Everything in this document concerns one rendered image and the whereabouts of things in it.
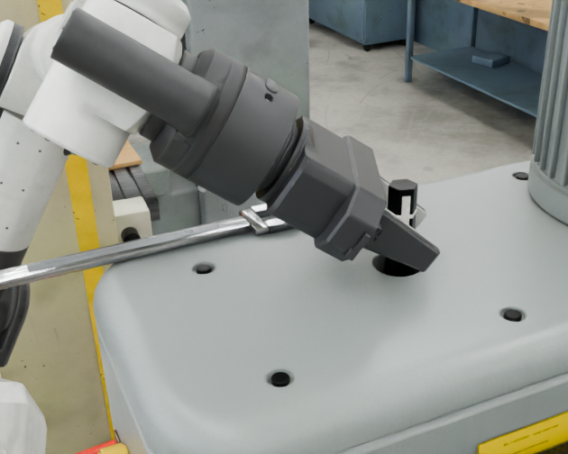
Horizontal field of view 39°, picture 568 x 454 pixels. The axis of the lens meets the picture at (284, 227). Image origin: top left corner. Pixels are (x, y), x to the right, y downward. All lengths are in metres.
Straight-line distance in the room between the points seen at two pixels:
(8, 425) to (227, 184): 0.47
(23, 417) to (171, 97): 0.52
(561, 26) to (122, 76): 0.35
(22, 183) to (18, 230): 0.06
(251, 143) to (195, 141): 0.04
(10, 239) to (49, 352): 1.79
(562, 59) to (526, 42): 6.42
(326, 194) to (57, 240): 1.95
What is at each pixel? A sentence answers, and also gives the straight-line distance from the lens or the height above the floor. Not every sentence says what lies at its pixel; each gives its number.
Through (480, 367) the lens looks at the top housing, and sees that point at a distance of 0.52.
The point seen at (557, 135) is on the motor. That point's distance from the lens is 0.67.
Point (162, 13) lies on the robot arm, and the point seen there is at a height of 2.08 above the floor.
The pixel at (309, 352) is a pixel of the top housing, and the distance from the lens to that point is 0.51.
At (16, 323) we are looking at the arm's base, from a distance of 0.93.
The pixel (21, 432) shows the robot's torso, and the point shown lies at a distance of 0.92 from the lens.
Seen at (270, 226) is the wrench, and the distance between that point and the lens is 0.64.
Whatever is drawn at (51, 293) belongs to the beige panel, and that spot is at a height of 0.90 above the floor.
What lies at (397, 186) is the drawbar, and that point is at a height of 1.96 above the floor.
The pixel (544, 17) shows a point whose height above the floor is 0.88.
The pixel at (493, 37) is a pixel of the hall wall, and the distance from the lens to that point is 7.42.
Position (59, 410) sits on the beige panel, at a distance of 2.78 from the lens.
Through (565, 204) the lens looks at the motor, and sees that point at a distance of 0.68.
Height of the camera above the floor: 2.20
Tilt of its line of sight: 28 degrees down
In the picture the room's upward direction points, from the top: 2 degrees counter-clockwise
